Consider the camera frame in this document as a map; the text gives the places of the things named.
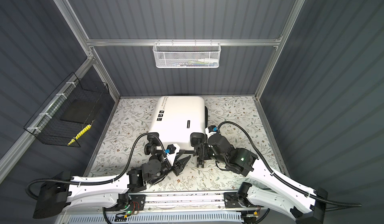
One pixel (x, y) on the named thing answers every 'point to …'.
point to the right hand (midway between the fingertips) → (200, 149)
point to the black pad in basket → (80, 110)
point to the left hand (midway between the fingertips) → (188, 154)
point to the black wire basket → (46, 124)
